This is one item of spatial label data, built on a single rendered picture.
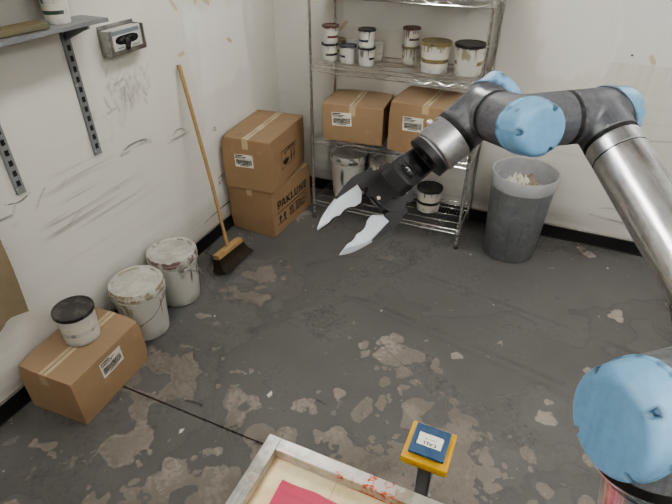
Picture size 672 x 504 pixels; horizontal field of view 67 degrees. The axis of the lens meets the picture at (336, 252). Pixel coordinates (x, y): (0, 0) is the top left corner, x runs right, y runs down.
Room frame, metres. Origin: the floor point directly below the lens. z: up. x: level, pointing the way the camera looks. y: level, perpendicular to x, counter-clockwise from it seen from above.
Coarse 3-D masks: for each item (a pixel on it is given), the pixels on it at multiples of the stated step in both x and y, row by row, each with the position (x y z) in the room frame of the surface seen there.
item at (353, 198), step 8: (352, 192) 0.70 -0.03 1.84; (360, 192) 0.70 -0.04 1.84; (336, 200) 0.69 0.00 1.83; (344, 200) 0.69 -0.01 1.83; (352, 200) 0.69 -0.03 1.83; (360, 200) 0.69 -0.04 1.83; (328, 208) 0.69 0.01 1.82; (336, 208) 0.68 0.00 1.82; (344, 208) 0.68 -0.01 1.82; (328, 216) 0.68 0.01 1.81; (336, 216) 0.68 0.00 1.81; (320, 224) 0.68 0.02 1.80; (328, 224) 0.68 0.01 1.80
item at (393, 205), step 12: (420, 144) 0.73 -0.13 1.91; (432, 156) 0.71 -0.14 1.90; (384, 168) 0.71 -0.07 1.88; (444, 168) 0.72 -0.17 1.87; (372, 180) 0.70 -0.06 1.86; (384, 180) 0.70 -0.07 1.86; (372, 192) 0.69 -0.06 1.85; (384, 192) 0.69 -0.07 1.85; (396, 192) 0.69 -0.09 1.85; (408, 192) 0.69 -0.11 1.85; (384, 204) 0.68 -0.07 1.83; (396, 204) 0.68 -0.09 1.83
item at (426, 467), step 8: (416, 424) 0.94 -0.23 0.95; (408, 440) 0.88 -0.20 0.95; (456, 440) 0.89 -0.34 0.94; (448, 448) 0.86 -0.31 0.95; (408, 456) 0.83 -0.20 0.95; (416, 456) 0.83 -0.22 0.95; (448, 456) 0.83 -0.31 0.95; (416, 464) 0.82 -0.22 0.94; (424, 464) 0.81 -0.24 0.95; (432, 464) 0.81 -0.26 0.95; (440, 464) 0.81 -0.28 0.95; (448, 464) 0.81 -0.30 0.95; (424, 472) 0.85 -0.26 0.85; (432, 472) 0.80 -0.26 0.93; (440, 472) 0.79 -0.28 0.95; (416, 480) 0.86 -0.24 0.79; (424, 480) 0.85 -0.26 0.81; (416, 488) 0.86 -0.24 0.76; (424, 488) 0.85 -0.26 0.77
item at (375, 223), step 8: (376, 216) 0.67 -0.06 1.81; (368, 224) 0.67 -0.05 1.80; (376, 224) 0.67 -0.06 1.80; (384, 224) 0.67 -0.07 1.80; (360, 232) 0.66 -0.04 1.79; (368, 232) 0.66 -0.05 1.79; (376, 232) 0.66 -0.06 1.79; (352, 240) 0.66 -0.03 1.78; (360, 240) 0.65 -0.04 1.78; (368, 240) 0.65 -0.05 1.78; (344, 248) 0.65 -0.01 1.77; (352, 248) 0.65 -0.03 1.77; (360, 248) 0.65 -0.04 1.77
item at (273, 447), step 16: (272, 448) 0.83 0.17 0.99; (288, 448) 0.83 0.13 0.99; (304, 448) 0.83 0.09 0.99; (256, 464) 0.79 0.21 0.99; (304, 464) 0.79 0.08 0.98; (320, 464) 0.79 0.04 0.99; (336, 464) 0.79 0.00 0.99; (240, 480) 0.74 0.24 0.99; (256, 480) 0.74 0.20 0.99; (336, 480) 0.76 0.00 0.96; (352, 480) 0.74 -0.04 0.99; (368, 480) 0.74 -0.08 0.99; (384, 480) 0.74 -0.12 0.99; (240, 496) 0.70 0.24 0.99; (384, 496) 0.70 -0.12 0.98; (400, 496) 0.70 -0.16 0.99; (416, 496) 0.70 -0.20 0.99
